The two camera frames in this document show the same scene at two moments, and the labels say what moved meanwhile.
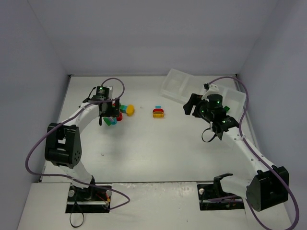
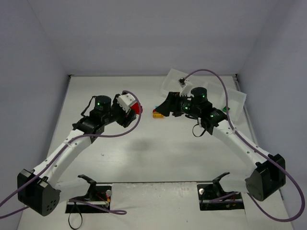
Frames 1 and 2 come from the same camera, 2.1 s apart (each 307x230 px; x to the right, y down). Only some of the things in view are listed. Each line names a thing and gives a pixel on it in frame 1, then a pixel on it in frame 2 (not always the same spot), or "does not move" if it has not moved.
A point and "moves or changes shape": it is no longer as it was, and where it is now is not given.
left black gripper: x=115 y=110 → x=128 y=119
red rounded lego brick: x=120 y=117 moves or changes shape
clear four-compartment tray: x=183 y=86 does not move
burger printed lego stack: x=158 y=112 does not move
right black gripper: x=196 y=108 → x=174 y=103
